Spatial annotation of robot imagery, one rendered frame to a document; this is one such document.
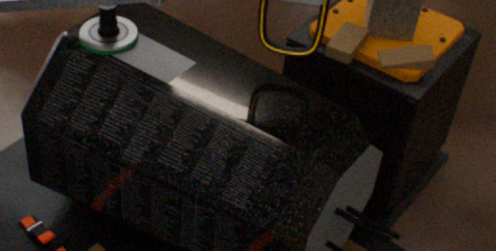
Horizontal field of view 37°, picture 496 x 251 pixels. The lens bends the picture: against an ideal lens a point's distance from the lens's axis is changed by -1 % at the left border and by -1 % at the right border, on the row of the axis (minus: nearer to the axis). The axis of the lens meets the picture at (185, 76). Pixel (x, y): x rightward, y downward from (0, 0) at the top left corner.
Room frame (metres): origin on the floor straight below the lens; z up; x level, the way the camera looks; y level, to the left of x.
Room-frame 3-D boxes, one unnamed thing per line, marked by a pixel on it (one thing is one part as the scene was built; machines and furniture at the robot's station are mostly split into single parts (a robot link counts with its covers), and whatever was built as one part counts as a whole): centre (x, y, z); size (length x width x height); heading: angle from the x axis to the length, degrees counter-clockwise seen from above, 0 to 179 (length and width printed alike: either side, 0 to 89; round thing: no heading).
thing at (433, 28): (2.55, -0.82, 0.76); 0.49 x 0.49 x 0.05; 51
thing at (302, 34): (2.55, -0.82, 0.37); 0.66 x 0.66 x 0.74; 51
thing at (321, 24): (2.10, -0.35, 1.10); 0.23 x 0.03 x 0.32; 76
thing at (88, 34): (2.26, 0.29, 0.89); 0.21 x 0.21 x 0.01
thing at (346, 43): (2.38, -0.63, 0.81); 0.20 x 0.10 x 0.05; 149
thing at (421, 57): (2.31, -0.84, 0.80); 0.20 x 0.10 x 0.05; 91
